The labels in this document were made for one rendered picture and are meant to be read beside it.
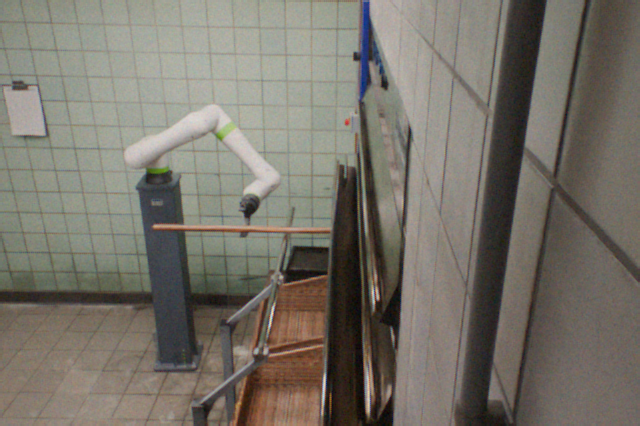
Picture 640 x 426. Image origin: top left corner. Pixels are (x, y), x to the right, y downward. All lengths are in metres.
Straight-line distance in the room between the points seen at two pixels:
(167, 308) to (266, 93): 1.43
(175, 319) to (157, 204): 0.74
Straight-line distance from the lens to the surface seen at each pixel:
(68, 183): 4.32
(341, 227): 2.22
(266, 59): 3.73
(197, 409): 2.15
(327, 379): 1.44
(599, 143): 0.27
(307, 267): 3.25
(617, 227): 0.26
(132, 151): 3.16
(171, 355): 3.86
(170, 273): 3.54
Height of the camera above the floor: 2.35
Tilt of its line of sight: 24 degrees down
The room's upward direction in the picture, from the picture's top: straight up
